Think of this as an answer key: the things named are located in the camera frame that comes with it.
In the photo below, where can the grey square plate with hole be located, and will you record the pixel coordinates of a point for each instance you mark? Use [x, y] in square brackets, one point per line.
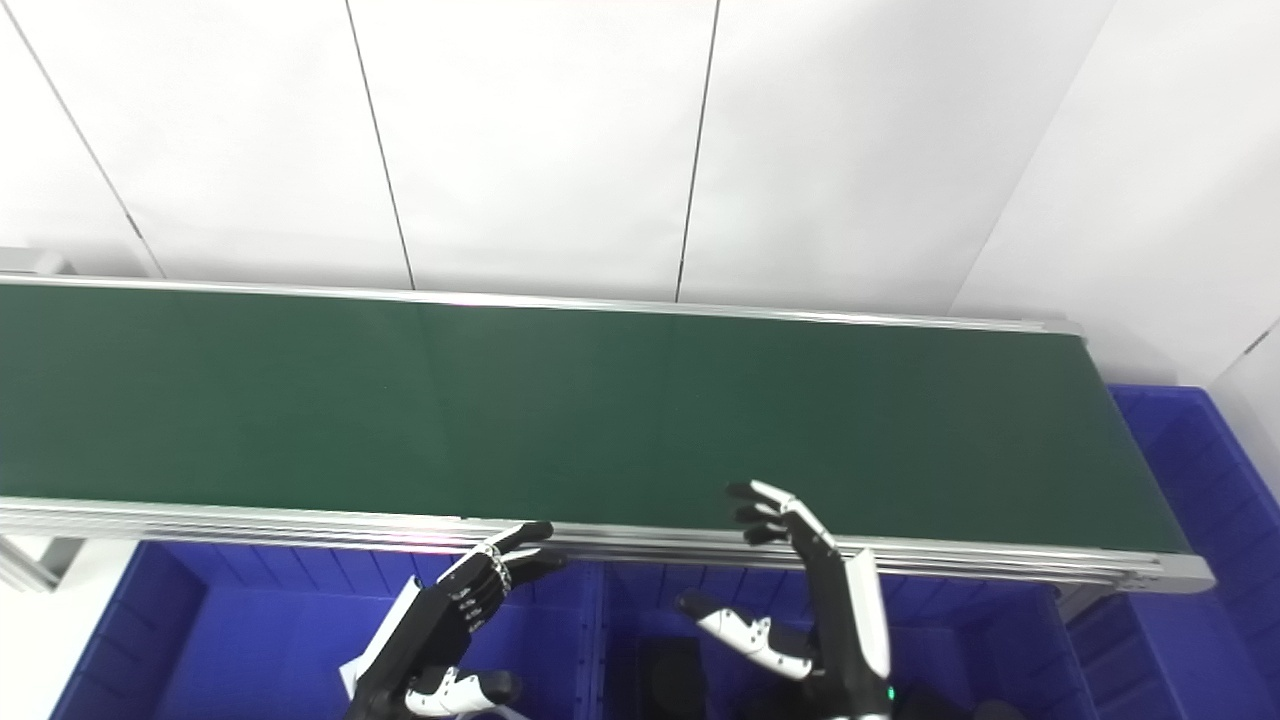
[515, 714]

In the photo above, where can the blue plastic bin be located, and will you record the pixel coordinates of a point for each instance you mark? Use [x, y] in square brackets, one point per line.
[260, 650]
[1200, 600]
[980, 640]

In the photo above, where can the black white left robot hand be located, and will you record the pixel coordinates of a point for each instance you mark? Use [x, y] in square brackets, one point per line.
[430, 640]

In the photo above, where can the aluminium conveyor leg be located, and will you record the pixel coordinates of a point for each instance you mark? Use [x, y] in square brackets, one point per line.
[30, 565]

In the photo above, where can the black cylinder part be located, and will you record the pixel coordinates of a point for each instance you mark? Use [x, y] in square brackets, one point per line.
[950, 705]

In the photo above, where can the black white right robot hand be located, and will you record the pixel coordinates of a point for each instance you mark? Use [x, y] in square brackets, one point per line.
[850, 640]

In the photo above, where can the green conveyor belt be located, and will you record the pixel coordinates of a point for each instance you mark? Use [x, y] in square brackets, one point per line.
[600, 420]
[250, 525]

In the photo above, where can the grey conveyor end housing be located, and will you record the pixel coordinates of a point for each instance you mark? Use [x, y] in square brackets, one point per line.
[30, 262]

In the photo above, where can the black block part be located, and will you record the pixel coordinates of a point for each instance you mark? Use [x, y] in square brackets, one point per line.
[670, 685]

